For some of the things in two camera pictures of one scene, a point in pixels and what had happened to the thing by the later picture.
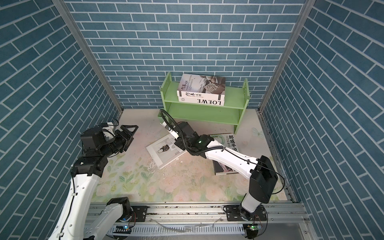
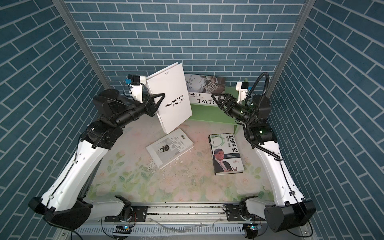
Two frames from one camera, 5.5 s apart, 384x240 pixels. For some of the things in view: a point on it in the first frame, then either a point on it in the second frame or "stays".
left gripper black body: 121,142 -> 145,107
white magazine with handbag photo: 164,151 stays
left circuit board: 122,229 stays
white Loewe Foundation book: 201,100 stays
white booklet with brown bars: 173,133 -> 175,107
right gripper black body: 180,143 -> 237,111
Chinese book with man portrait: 228,141 stays
